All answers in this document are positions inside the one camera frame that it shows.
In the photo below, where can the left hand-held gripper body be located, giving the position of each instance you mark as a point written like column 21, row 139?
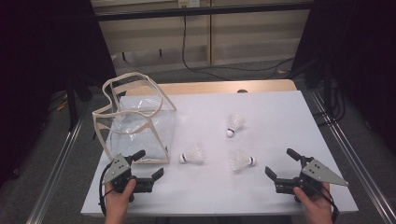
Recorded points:
column 118, row 169

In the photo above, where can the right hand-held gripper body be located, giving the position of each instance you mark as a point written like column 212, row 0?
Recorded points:
column 320, row 172

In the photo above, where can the clear bag with beige trim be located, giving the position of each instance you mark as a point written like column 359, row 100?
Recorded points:
column 137, row 143

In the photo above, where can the white shuttlecock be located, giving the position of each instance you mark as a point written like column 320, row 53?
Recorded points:
column 192, row 155
column 234, row 123
column 241, row 160

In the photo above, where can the person's left hand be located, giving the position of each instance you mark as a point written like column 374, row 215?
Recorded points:
column 116, row 202

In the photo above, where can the person's right hand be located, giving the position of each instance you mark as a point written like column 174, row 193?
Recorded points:
column 316, row 205

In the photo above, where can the white table cover sheet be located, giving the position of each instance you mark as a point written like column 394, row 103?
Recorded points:
column 202, row 193

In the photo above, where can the black metal stand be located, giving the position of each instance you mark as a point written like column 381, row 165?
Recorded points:
column 72, row 105

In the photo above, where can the yellow tape piece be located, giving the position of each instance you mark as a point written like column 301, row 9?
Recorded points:
column 61, row 106
column 281, row 72

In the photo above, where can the black curtain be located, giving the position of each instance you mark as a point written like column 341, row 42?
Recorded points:
column 40, row 46
column 358, row 46

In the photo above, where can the black horizontal bar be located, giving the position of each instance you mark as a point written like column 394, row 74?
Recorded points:
column 202, row 11

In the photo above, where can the metal floor rail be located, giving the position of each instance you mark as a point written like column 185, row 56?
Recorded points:
column 53, row 177
column 351, row 149

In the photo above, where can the white wall socket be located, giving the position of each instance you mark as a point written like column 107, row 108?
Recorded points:
column 188, row 3

